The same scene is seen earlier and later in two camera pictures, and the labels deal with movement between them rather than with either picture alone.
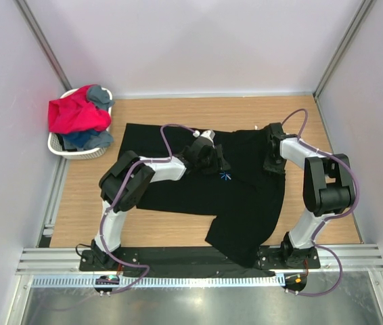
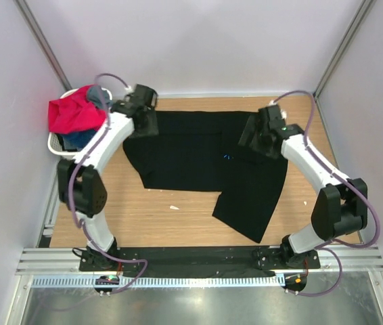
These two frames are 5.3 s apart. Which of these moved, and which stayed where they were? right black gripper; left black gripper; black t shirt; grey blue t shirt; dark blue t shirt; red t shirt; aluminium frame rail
Moved: left black gripper; right black gripper; black t shirt
Stayed: dark blue t shirt; grey blue t shirt; red t shirt; aluminium frame rail
